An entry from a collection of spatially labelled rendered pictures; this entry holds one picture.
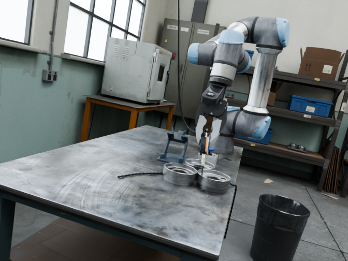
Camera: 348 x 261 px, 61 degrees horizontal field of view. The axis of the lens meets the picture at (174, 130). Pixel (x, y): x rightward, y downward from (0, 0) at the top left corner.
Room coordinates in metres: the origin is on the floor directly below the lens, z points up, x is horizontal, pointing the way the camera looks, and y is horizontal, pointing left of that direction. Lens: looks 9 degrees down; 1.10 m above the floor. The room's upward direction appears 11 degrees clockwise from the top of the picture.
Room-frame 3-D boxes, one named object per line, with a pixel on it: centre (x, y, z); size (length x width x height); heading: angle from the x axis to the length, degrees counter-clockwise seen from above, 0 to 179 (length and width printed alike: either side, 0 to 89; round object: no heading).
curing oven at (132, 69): (3.49, 0.51, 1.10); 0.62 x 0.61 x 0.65; 166
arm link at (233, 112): (1.45, -0.24, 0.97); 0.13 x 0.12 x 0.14; 61
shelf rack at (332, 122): (4.41, -1.28, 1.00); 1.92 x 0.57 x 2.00; 76
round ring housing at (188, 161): (0.98, -0.11, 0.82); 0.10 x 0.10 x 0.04
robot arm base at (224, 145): (1.45, -0.24, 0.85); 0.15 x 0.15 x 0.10
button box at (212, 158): (1.13, -0.15, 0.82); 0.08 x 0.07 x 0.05; 166
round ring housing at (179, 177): (0.88, -0.04, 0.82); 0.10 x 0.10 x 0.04
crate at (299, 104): (4.28, -1.82, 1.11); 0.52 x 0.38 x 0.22; 76
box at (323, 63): (4.26, -1.80, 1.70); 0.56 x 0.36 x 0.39; 71
